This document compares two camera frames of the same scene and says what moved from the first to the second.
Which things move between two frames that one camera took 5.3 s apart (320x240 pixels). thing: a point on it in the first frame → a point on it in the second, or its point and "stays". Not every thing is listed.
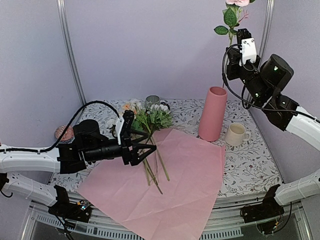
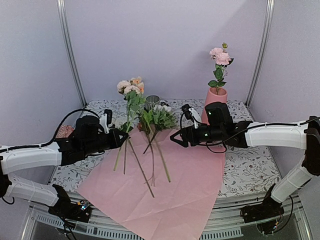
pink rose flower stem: [232, 16] → [222, 59]
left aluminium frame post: [62, 13] stays
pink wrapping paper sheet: [168, 195] stays
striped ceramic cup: [153, 99] stays
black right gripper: [231, 73] → [184, 143]
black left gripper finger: [144, 134] → [117, 132]
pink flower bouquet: [148, 118] → [128, 127]
